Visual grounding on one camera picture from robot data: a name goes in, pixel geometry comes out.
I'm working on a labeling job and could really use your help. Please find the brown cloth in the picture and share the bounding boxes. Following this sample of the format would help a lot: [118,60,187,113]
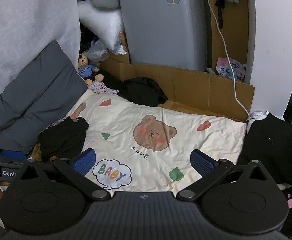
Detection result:
[31,142,45,160]

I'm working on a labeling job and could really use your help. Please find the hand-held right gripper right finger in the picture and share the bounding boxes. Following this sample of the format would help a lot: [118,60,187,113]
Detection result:
[177,149,270,202]

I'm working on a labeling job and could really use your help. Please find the teddy bear in blue shirt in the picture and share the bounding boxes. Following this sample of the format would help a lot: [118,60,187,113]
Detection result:
[77,53,104,85]

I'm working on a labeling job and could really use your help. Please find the black skirt with patterned trim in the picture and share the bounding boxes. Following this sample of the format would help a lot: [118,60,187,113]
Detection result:
[38,116,90,162]

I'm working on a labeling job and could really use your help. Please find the grey cushion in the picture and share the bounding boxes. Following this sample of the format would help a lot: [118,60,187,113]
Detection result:
[0,39,88,154]

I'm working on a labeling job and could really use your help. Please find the clear plastic bag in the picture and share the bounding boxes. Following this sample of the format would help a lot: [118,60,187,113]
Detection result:
[83,39,109,62]

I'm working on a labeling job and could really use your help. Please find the grey wrapped washing machine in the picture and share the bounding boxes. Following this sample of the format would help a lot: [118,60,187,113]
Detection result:
[117,0,211,72]

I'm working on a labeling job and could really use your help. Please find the cream bear printed blanket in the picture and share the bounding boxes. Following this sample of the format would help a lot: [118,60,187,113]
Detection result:
[46,90,247,198]

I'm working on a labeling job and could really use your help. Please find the white cable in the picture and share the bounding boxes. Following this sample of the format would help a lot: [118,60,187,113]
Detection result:
[199,0,251,119]

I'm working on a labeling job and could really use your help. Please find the doll in floral clothes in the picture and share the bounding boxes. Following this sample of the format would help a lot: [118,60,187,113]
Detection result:
[89,74,119,95]

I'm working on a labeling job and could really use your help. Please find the folded black garment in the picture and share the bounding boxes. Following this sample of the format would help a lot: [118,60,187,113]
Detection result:
[236,112,292,184]

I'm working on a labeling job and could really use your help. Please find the white plastic-wrapped pillow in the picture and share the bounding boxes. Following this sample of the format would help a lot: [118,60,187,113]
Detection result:
[77,0,125,53]

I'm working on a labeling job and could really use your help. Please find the white cloth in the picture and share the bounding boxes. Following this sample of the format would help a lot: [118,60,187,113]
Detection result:
[247,110,270,122]

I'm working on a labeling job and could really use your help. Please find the brown cardboard sheet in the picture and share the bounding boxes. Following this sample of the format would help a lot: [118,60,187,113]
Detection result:
[100,0,256,122]

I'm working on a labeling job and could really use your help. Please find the pink detergent pouch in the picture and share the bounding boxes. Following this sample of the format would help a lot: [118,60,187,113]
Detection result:
[216,57,246,82]

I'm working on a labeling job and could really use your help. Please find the crumpled black garment pile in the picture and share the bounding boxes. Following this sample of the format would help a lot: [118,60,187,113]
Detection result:
[118,77,168,107]

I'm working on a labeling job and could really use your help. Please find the white curtain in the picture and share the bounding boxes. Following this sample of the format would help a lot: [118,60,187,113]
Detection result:
[0,0,81,100]

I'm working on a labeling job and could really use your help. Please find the grey neck pillow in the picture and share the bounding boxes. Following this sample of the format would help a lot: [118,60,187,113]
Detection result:
[91,0,120,10]

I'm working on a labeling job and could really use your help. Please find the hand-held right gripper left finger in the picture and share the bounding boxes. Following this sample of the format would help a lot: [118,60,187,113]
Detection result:
[16,149,111,202]

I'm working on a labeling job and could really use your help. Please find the black strap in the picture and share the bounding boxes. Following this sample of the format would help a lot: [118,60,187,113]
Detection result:
[214,0,225,30]

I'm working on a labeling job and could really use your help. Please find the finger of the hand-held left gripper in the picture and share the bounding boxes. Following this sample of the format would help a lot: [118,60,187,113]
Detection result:
[0,148,27,162]

